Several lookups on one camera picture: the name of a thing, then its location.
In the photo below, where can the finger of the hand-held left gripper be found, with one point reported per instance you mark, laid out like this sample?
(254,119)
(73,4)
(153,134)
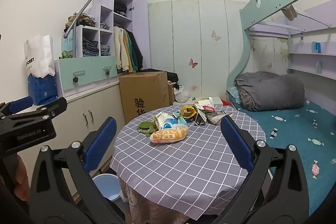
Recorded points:
(21,104)
(53,108)

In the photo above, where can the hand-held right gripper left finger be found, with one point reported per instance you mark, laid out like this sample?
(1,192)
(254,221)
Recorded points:
(101,144)

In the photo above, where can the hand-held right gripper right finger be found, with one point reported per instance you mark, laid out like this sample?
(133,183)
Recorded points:
(236,144)

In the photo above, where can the grey wrapper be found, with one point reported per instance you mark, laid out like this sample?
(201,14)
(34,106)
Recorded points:
(219,117)

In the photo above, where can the blue trash bin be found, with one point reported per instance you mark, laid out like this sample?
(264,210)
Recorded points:
(105,184)

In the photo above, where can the red white carton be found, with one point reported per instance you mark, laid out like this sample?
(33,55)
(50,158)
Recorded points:
(208,108)

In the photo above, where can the green leaves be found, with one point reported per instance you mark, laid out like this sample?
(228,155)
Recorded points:
(145,126)

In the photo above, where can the white orange carton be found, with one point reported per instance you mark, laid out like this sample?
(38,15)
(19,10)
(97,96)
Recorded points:
(204,102)

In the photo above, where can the yellow plastic bag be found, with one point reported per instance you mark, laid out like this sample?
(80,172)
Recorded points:
(187,111)

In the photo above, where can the orange snack bag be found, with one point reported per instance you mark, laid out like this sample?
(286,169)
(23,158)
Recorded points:
(169,134)

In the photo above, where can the blue white packet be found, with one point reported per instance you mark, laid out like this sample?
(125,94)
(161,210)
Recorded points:
(166,123)

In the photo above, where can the person's left hand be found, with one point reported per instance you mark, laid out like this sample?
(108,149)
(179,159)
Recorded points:
(22,182)

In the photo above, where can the blue plastic-wrapped pack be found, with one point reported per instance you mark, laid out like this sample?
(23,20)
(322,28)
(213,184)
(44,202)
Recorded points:
(43,90)

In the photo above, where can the cream low cabinet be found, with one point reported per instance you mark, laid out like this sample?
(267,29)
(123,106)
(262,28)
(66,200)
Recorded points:
(78,116)

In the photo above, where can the pinecone ornament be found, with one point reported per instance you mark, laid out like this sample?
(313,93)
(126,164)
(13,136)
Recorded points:
(76,79)
(107,72)

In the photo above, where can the red mat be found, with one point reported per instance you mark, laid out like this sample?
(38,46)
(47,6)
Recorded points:
(226,103)

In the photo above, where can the teal drawer unit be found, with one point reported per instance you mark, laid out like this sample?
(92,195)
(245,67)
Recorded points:
(84,74)

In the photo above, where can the blue checked pillow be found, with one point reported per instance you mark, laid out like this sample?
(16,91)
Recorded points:
(233,95)

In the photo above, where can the white paper bag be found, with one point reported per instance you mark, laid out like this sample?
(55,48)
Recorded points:
(39,56)

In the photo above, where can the green plastic toy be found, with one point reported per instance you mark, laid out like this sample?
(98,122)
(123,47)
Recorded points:
(66,55)

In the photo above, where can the purple grid tablecloth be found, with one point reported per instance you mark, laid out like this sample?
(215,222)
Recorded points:
(183,161)

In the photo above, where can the teal candy print bedsheet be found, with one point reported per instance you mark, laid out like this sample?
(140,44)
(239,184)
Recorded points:
(294,134)

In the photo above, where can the grey duvet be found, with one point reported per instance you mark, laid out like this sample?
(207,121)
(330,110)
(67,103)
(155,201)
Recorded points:
(270,91)

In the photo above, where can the large cardboard box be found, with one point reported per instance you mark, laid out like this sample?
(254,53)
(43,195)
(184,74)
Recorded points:
(143,95)

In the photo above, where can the person's black trouser leg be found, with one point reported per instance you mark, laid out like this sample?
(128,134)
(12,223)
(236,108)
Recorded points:
(115,213)

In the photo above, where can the stack of folded jeans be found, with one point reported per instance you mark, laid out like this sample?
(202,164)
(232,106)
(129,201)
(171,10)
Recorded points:
(90,47)

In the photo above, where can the white plastic bag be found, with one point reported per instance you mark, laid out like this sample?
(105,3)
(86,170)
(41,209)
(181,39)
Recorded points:
(181,95)

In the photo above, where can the pink patterned table skirt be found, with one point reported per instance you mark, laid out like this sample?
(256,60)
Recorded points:
(147,205)

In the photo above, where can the small folded jeans stack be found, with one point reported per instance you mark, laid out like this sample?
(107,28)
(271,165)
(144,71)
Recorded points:
(105,50)

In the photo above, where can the small cardboard box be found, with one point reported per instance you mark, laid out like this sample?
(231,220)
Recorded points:
(171,95)

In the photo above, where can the cream hanging jacket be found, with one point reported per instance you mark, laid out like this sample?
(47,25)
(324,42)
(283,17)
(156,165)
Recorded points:
(120,50)

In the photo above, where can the pile of brown clothes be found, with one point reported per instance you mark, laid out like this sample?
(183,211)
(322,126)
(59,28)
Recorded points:
(81,20)

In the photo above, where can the pink butterfly sticker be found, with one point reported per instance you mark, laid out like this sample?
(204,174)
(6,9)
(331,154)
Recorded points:
(193,63)

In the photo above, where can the black cloth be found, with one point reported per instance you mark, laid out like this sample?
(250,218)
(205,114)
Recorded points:
(172,77)

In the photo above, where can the yellow hanging garment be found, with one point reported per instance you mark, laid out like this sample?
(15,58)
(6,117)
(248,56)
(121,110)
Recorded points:
(127,50)

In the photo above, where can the green hanging garment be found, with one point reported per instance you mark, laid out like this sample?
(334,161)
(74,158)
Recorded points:
(133,53)

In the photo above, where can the folded grey garment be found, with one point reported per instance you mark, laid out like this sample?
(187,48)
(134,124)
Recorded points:
(105,25)

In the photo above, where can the black hanging jacket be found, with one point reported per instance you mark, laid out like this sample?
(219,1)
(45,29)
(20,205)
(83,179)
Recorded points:
(137,52)

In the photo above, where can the purple cubby shelf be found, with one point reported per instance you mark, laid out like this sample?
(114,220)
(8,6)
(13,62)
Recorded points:
(106,16)

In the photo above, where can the beige butterfly sticker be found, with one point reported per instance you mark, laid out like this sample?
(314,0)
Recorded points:
(215,35)

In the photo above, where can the pale green wardrobe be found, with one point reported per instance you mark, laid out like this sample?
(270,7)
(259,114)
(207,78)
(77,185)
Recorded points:
(183,37)

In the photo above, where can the folded black clothes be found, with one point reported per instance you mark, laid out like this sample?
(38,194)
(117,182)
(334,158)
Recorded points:
(121,9)

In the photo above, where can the small blue box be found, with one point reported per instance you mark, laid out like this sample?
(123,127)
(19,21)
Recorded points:
(317,47)

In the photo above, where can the beige hanging pouch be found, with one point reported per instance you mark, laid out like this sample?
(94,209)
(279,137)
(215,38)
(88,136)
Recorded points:
(289,13)

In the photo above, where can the teal bunk bed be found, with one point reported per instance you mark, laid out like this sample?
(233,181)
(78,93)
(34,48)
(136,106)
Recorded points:
(262,1)

